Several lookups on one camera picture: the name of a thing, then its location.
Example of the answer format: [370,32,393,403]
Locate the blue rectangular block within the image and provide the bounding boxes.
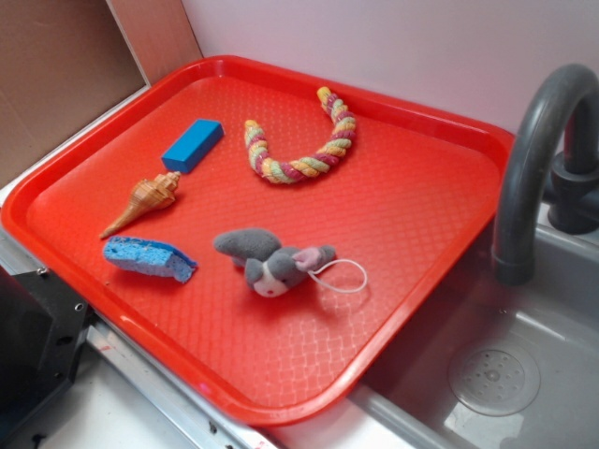
[161,119,225,174]

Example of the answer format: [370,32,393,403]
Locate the red plastic tray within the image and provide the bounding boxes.
[1,56,512,427]

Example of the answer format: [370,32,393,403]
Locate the grey plush mouse toy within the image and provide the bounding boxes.
[213,228,369,297]

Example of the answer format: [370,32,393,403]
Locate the orange spiral seashell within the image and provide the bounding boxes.
[99,171,182,239]

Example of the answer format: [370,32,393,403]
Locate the blue sponge piece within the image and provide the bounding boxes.
[103,237,197,283]

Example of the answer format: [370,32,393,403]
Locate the grey plastic sink basin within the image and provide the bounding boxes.
[351,224,598,448]

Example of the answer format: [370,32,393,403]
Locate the grey curved faucet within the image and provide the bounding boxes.
[491,64,598,285]

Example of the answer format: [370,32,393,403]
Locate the brown cardboard panel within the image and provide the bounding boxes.
[1,1,202,187]

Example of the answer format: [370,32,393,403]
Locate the multicolour twisted rope toy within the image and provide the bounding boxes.
[244,86,357,185]

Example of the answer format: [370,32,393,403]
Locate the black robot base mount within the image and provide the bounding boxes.
[1,269,90,447]

